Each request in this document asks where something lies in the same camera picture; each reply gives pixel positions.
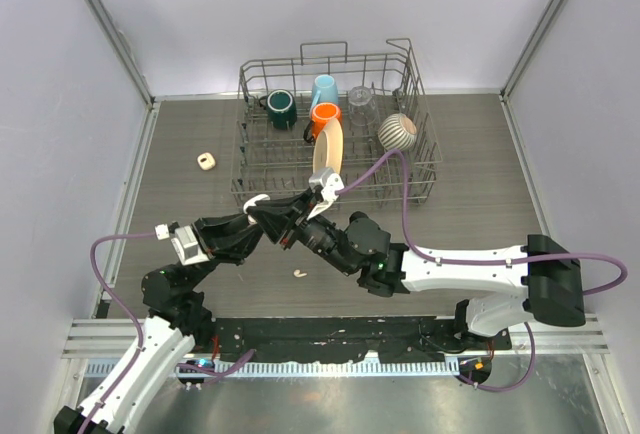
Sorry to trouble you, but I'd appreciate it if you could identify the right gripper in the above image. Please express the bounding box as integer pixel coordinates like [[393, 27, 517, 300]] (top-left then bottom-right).
[[248, 187, 356, 277]]

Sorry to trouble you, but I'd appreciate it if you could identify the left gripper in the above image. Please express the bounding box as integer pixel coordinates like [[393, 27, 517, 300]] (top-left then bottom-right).
[[183, 212, 262, 292]]

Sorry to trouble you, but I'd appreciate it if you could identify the beige earbud charging case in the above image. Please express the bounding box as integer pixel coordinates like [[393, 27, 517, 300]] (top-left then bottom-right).
[[197, 152, 217, 171]]

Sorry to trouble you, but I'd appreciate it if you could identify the white earbud charging case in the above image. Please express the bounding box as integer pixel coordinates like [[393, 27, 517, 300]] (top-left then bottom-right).
[[243, 193, 270, 225]]

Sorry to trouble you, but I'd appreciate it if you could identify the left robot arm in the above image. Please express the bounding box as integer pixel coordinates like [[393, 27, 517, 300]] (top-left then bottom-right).
[[53, 213, 263, 433]]

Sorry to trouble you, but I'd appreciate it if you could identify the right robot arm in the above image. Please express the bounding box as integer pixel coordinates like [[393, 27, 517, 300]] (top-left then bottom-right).
[[243, 191, 586, 349]]

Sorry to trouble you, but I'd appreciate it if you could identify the beige oval plate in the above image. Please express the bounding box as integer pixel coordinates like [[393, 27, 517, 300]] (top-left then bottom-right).
[[312, 119, 344, 174]]

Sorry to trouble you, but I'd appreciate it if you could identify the orange mug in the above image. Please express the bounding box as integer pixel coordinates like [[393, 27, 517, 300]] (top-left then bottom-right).
[[303, 103, 342, 144]]

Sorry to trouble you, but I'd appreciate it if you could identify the dark green mug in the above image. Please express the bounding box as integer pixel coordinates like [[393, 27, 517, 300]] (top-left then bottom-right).
[[258, 89, 297, 130]]

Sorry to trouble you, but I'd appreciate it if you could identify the light blue cup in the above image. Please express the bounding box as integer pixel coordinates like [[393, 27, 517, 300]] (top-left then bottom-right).
[[311, 74, 339, 108]]

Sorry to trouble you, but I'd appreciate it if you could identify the clear glass cup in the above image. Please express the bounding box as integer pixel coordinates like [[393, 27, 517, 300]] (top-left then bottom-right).
[[347, 86, 378, 127]]

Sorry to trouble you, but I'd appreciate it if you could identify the striped ceramic bowl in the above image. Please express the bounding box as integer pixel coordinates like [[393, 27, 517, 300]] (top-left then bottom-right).
[[377, 113, 417, 151]]

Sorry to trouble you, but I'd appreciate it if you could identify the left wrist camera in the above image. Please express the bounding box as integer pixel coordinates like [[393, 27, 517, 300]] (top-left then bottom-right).
[[154, 223, 210, 266]]

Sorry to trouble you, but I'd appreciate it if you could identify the grey wire dish rack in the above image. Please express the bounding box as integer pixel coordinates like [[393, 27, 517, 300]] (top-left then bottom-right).
[[231, 38, 442, 205]]

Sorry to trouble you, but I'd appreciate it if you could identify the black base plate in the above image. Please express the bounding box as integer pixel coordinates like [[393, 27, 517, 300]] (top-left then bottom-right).
[[207, 316, 512, 364]]

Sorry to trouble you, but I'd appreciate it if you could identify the white slotted cable duct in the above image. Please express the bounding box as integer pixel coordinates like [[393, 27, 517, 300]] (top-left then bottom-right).
[[84, 355, 459, 379]]

